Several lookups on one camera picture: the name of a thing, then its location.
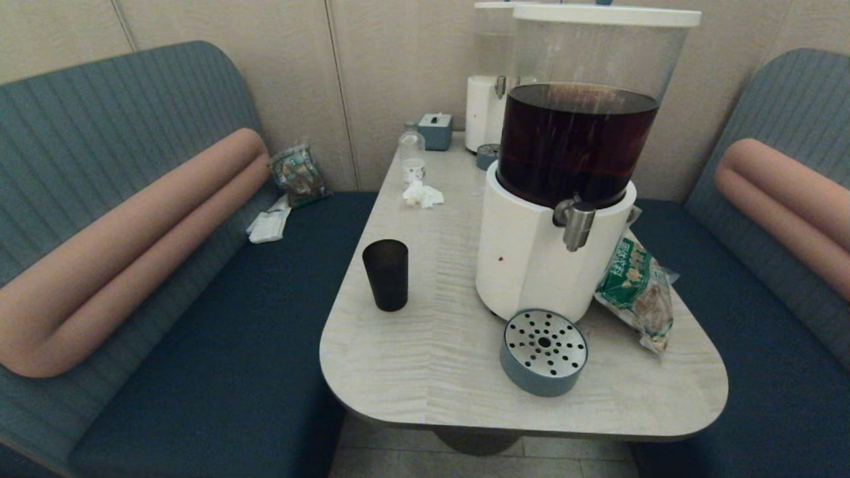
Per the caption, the metal dispenser tap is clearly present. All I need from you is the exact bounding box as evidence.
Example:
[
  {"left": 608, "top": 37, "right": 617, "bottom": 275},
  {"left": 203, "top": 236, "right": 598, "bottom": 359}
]
[{"left": 552, "top": 199, "right": 596, "bottom": 252}]

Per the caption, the dark printed snack bag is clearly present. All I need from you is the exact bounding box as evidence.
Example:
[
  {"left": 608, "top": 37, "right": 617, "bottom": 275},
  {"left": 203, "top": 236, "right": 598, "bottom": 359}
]
[{"left": 268, "top": 143, "right": 331, "bottom": 208}]

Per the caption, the gold table pedestal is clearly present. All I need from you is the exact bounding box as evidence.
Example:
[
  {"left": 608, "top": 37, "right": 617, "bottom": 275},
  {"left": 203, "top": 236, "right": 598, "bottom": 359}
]
[{"left": 435, "top": 432, "right": 522, "bottom": 457}]

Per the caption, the white napkin packet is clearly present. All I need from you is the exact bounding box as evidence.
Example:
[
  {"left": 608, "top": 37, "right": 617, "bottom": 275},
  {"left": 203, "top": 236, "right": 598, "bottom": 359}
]
[{"left": 246, "top": 195, "right": 292, "bottom": 244}]

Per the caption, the pink bolster cushion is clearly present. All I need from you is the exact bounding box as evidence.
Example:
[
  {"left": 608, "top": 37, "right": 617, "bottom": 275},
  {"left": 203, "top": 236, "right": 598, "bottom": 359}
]
[
  {"left": 714, "top": 138, "right": 850, "bottom": 301},
  {"left": 0, "top": 128, "right": 270, "bottom": 379}
]

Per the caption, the clear plastic bottle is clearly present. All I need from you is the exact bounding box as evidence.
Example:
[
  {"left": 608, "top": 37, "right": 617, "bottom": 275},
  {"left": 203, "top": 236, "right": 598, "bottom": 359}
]
[{"left": 398, "top": 121, "right": 426, "bottom": 185}]

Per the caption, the small white drink dispenser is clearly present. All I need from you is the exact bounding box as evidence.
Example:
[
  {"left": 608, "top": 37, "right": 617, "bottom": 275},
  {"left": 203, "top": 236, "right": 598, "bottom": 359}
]
[{"left": 464, "top": 2, "right": 519, "bottom": 153}]

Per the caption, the dark plastic cup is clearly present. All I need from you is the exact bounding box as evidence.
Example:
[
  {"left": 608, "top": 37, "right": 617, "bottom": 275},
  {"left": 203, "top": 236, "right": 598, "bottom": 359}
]
[{"left": 362, "top": 239, "right": 410, "bottom": 313}]

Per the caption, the grey-blue perforated drip tray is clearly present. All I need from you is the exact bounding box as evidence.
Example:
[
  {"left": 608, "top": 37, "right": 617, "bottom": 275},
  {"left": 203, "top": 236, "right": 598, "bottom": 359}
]
[{"left": 499, "top": 309, "right": 590, "bottom": 398}]

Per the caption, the green printed grain tea bag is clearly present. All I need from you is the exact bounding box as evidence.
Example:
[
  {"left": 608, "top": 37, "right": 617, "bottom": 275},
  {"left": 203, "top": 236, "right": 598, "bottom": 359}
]
[{"left": 595, "top": 207, "right": 679, "bottom": 356}]

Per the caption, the grey-blue tissue box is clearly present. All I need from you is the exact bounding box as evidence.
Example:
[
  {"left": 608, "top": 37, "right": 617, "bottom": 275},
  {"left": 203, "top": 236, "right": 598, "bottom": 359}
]
[{"left": 417, "top": 113, "right": 454, "bottom": 151}]

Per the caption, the teal upholstered bench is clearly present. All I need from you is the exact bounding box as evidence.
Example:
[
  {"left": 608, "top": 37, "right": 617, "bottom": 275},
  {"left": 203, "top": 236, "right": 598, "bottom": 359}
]
[
  {"left": 0, "top": 41, "right": 379, "bottom": 478},
  {"left": 628, "top": 48, "right": 850, "bottom": 478}
]

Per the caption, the large tea dispenser white base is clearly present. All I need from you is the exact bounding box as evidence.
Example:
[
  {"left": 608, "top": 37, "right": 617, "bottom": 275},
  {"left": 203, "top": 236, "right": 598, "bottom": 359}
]
[{"left": 475, "top": 3, "right": 703, "bottom": 324}]

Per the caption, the crumpled white tissue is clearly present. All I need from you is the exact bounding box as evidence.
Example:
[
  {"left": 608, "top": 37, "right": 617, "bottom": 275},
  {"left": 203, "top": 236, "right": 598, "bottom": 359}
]
[{"left": 402, "top": 180, "right": 444, "bottom": 210}]

